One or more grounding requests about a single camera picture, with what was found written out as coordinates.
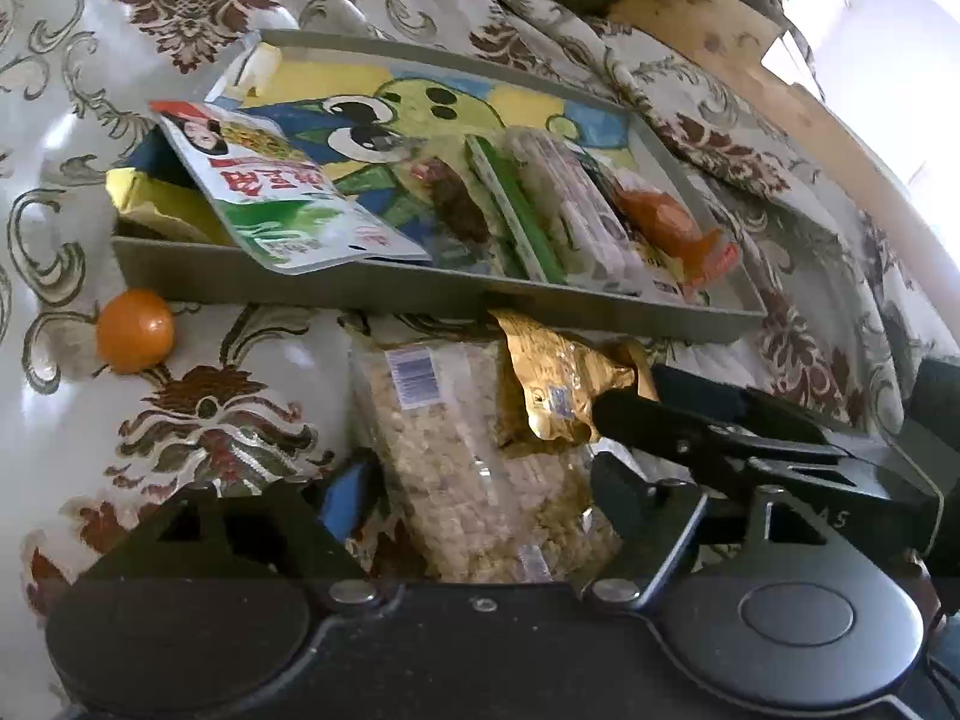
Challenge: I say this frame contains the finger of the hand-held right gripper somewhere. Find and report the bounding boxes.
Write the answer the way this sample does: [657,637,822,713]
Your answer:
[649,362,856,445]
[591,388,942,515]

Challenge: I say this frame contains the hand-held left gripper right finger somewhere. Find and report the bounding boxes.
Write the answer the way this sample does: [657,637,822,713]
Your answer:
[583,451,856,610]

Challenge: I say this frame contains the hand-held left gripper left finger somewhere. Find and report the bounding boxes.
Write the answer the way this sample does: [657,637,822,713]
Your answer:
[97,454,385,608]

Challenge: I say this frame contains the clear rice cracker packet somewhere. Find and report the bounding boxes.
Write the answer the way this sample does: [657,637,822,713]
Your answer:
[349,341,625,584]

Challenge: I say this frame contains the gold foil wrapper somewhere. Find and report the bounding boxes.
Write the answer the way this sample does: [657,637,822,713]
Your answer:
[491,309,661,460]

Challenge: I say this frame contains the orange chicken leg packet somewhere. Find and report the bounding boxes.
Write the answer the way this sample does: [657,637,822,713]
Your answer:
[611,169,741,298]

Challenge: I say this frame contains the grey rectangular tray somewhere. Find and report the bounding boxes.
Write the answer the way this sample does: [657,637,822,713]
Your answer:
[111,28,767,342]

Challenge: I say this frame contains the long clear white-label packet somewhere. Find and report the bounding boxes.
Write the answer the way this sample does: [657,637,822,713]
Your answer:
[501,127,647,295]

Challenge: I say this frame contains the green sausage stick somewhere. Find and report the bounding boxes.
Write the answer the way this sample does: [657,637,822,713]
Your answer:
[463,133,568,284]

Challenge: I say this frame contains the white green snack pouch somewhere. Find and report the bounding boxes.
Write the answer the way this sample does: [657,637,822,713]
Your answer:
[150,99,433,275]

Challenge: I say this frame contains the small orange fruit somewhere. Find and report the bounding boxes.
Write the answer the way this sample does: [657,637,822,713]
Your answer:
[96,289,176,374]

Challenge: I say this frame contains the dark brown snack packet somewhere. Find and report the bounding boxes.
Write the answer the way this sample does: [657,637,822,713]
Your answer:
[409,154,505,271]

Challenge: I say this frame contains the cartoon drawing paper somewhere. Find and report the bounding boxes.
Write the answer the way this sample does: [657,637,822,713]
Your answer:
[106,43,638,271]

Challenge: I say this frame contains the floral printed blanket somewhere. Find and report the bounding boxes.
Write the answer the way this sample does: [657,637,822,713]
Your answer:
[0,0,960,616]

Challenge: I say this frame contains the wooden bed frame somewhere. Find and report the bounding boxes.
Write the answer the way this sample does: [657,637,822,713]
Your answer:
[607,0,927,241]

